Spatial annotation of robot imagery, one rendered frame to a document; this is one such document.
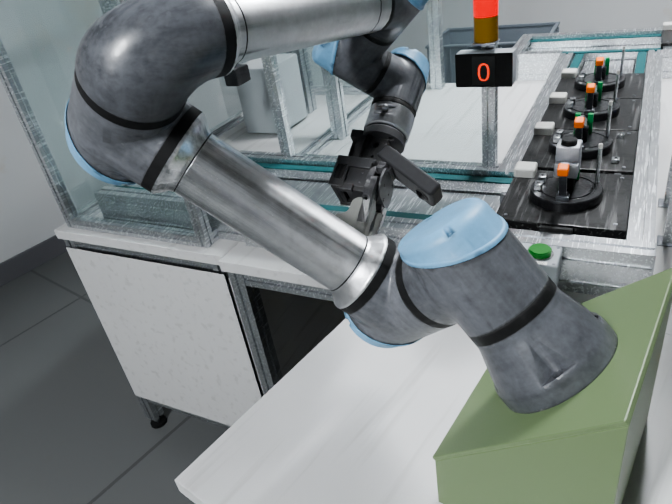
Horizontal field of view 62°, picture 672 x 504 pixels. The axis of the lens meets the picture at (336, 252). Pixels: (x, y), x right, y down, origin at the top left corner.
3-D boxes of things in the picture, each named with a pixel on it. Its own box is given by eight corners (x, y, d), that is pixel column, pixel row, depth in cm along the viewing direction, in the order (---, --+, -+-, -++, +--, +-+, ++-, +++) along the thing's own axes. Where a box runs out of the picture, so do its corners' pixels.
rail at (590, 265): (647, 302, 101) (657, 252, 95) (246, 245, 140) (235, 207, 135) (648, 285, 105) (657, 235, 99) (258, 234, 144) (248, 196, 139)
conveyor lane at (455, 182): (619, 279, 108) (626, 235, 102) (259, 233, 145) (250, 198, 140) (628, 209, 128) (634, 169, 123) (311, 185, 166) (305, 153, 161)
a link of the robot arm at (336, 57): (347, -12, 84) (407, 27, 87) (314, 38, 92) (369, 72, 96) (338, 21, 80) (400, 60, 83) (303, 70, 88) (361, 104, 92)
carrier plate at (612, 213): (625, 240, 103) (626, 230, 102) (493, 227, 113) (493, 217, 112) (632, 183, 120) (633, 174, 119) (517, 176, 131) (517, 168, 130)
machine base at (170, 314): (288, 477, 182) (222, 256, 138) (146, 426, 210) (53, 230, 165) (425, 252, 284) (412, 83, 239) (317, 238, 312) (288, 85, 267)
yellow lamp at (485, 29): (495, 43, 115) (495, 17, 112) (471, 44, 117) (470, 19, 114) (500, 37, 118) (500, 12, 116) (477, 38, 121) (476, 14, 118)
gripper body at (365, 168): (339, 209, 91) (361, 146, 95) (389, 217, 88) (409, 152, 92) (326, 186, 85) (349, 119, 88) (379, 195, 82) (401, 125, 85)
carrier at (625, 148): (632, 180, 121) (640, 125, 115) (518, 173, 132) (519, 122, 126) (637, 138, 139) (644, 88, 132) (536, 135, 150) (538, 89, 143)
